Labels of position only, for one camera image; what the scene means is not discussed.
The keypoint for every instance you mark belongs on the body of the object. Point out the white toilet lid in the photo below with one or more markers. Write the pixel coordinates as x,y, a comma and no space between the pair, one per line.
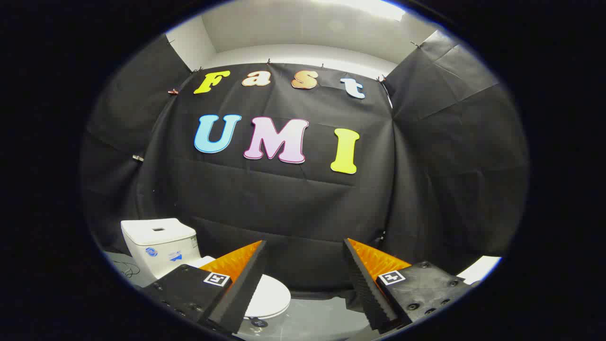
272,296

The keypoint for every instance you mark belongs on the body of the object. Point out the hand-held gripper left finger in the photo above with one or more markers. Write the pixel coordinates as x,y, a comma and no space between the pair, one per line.
240,294

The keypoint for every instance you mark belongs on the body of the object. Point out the white toilet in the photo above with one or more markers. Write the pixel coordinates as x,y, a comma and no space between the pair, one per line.
161,246

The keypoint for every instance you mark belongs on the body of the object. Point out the black backdrop cloth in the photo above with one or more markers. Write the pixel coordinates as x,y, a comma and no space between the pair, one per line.
284,203

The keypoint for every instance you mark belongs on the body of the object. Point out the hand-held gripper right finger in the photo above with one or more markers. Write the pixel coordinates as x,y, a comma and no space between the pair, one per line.
368,293

